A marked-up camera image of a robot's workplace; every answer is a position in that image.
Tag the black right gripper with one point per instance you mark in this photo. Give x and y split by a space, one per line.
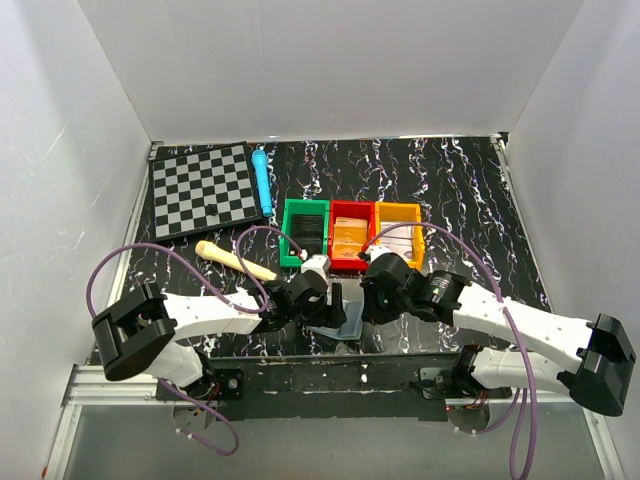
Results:
371 311

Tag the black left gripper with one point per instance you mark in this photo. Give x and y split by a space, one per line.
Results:
329 315

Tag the green card holder wallet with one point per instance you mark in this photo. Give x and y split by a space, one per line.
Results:
351 329

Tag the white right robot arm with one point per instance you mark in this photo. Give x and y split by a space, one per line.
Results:
591 362

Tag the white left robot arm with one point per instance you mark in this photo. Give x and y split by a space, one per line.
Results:
141 333

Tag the grey printed card stack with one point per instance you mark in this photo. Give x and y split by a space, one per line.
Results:
400 242

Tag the black cards stack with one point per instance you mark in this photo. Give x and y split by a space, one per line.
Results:
308 232

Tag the red plastic bin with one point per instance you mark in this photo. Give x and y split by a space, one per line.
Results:
353 209

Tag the orange plastic bin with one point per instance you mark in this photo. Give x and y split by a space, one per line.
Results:
388 214

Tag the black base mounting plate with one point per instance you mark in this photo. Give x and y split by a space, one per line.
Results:
342 386

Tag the green plastic bin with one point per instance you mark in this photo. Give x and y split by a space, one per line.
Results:
308 207

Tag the wooden stick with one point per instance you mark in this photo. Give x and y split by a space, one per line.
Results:
209 251

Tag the blue toy microphone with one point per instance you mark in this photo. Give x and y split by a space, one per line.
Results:
260 163

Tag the grey black chessboard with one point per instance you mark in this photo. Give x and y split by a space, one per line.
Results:
183 185

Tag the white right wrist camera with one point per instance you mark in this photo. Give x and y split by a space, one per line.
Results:
372 252

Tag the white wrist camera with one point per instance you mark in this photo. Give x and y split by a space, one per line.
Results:
372 252
317 263

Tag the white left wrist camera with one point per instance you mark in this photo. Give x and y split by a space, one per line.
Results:
317 263

